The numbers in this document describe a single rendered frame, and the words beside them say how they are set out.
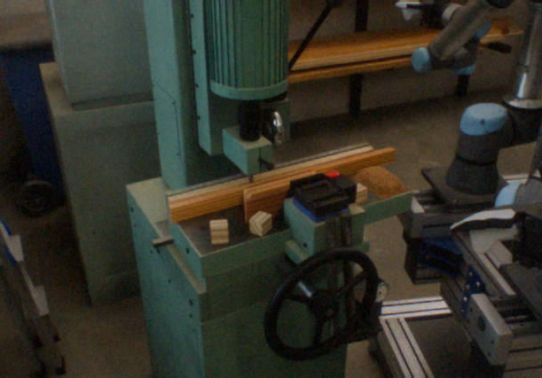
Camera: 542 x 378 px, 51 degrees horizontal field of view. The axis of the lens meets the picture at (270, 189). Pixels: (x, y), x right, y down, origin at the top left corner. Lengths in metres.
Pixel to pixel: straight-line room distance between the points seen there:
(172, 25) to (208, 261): 0.56
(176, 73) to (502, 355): 0.99
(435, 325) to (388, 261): 0.69
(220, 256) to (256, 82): 0.39
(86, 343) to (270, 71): 1.53
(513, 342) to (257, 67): 0.80
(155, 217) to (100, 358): 0.91
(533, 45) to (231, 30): 0.85
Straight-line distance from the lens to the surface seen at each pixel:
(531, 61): 1.72
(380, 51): 3.76
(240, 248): 1.30
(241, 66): 1.22
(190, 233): 1.34
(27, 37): 2.94
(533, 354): 1.43
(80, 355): 2.40
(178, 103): 1.48
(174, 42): 1.43
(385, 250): 2.86
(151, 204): 1.66
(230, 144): 1.41
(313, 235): 1.26
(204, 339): 1.41
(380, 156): 1.63
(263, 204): 1.35
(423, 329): 2.15
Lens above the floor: 1.64
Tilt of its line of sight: 30 degrees down
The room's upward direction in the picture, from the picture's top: straight up
